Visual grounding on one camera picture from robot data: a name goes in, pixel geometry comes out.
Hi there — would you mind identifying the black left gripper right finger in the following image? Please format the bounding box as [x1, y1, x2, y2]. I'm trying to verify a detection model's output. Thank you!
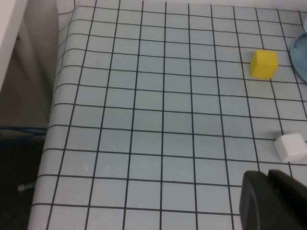
[267, 169, 307, 230]

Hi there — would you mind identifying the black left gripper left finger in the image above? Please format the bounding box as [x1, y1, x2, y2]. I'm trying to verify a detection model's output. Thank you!
[239, 170, 290, 230]

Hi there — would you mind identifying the teal cup stand tray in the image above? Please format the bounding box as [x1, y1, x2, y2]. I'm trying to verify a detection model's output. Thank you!
[290, 32, 307, 85]

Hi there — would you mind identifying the white foam cube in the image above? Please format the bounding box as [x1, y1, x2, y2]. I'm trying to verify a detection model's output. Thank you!
[273, 133, 307, 163]

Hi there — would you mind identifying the grey black-grid tablecloth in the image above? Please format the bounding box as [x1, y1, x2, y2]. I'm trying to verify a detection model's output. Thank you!
[30, 0, 307, 230]

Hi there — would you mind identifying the yellow foam cube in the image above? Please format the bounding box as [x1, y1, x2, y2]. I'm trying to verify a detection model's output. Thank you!
[249, 49, 279, 81]

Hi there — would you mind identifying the green white marker pen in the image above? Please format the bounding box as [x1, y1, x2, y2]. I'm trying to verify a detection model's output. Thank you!
[17, 182, 37, 192]

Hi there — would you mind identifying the blue cable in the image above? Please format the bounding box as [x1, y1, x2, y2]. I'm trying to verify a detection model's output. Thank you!
[0, 127, 47, 145]

